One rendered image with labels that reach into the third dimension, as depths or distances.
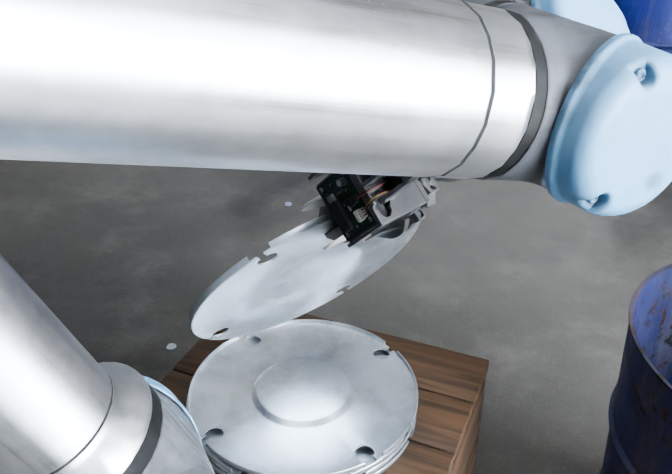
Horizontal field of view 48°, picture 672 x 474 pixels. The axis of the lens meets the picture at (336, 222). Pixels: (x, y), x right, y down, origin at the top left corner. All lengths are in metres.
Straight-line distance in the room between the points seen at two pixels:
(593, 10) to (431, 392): 0.64
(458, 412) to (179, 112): 0.81
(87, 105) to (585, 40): 0.21
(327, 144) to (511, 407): 1.31
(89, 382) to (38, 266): 1.60
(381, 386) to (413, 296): 0.84
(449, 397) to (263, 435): 0.26
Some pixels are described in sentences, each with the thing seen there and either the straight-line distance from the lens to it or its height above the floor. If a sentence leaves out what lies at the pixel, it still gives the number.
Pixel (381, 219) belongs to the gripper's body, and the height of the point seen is 0.74.
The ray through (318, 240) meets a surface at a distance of 0.76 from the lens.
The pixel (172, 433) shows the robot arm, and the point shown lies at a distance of 0.51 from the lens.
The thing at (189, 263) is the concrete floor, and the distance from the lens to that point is 1.96.
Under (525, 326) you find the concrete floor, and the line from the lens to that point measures 1.76.
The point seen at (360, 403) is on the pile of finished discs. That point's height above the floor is 0.38.
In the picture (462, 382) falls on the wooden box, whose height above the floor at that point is 0.35.
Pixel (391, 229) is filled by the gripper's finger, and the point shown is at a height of 0.69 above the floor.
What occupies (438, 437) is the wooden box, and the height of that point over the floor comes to 0.35.
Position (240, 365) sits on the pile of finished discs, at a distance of 1.02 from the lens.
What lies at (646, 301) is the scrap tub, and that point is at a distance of 1.10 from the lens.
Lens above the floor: 1.03
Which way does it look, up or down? 29 degrees down
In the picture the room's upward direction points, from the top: straight up
